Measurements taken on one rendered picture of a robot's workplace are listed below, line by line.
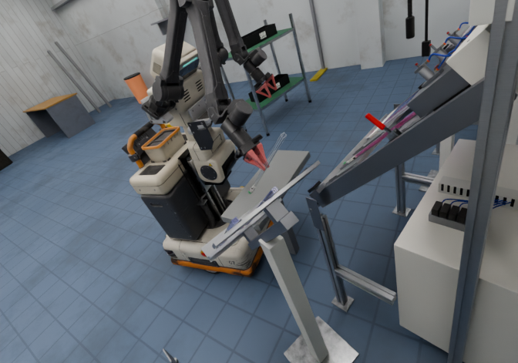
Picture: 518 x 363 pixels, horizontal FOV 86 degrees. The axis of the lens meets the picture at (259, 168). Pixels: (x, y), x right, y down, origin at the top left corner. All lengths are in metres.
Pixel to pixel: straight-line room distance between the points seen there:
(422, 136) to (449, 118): 0.07
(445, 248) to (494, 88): 0.60
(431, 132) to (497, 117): 0.14
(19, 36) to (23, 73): 0.88
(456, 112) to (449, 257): 0.51
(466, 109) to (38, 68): 9.34
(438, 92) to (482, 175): 0.20
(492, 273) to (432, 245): 0.16
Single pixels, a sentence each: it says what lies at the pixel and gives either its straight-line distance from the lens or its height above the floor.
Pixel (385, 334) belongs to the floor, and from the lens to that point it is 1.61.
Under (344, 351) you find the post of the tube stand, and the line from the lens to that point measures 1.57.
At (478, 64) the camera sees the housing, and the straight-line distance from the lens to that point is 0.69.
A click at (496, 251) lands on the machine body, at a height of 0.62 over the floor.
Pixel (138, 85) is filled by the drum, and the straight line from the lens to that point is 7.60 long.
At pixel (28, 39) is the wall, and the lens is 9.62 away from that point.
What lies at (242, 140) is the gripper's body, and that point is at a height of 1.09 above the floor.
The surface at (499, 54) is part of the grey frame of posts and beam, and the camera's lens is 0.61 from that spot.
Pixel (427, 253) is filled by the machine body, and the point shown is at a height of 0.62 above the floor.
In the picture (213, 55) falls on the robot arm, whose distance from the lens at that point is 0.97.
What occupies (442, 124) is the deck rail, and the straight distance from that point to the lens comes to 0.73.
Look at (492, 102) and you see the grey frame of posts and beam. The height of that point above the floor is 1.18.
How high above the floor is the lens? 1.47
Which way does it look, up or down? 32 degrees down
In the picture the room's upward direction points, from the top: 21 degrees counter-clockwise
